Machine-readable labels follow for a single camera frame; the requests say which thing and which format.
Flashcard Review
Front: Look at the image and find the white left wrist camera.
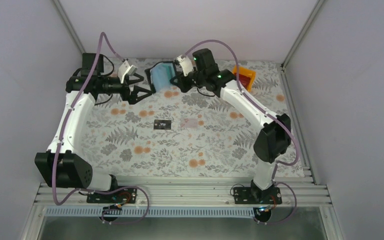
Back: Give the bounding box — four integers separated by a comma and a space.
117, 60, 138, 84

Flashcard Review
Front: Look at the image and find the red VIP card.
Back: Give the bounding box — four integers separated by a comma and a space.
239, 74, 251, 89

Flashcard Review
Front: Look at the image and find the floral table cover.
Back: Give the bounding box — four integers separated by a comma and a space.
77, 57, 307, 178

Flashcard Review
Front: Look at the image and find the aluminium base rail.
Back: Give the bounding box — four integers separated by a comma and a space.
34, 175, 333, 208

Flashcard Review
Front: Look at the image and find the right aluminium frame post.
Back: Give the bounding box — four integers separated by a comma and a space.
280, 0, 327, 70

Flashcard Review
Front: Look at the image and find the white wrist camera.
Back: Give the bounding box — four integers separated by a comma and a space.
175, 54, 194, 77
117, 60, 138, 84

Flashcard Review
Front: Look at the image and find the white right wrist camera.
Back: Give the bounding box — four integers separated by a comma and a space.
175, 54, 194, 77

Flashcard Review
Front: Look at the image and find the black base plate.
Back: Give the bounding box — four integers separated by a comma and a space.
231, 185, 283, 205
86, 187, 138, 204

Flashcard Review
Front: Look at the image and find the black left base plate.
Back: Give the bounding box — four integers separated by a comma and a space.
86, 187, 138, 204

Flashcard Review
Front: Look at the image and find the pale pink floral card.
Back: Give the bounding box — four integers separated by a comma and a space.
180, 118, 199, 129

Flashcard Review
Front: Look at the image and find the aluminium frame corner post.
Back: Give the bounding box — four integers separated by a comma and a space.
51, 0, 86, 54

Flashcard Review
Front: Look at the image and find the perforated cable duct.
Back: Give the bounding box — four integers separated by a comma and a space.
44, 206, 270, 219

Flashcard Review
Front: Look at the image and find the orange plastic bin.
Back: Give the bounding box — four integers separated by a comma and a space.
232, 66, 257, 92

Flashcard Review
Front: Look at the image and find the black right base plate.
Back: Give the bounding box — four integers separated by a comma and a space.
231, 185, 283, 205

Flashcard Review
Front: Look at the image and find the dark VIP credit card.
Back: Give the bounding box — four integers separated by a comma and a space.
153, 119, 172, 130

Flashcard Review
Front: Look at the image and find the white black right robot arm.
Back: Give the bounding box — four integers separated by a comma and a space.
170, 48, 292, 204

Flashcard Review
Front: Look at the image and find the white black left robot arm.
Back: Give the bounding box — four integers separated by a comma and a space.
34, 53, 152, 203

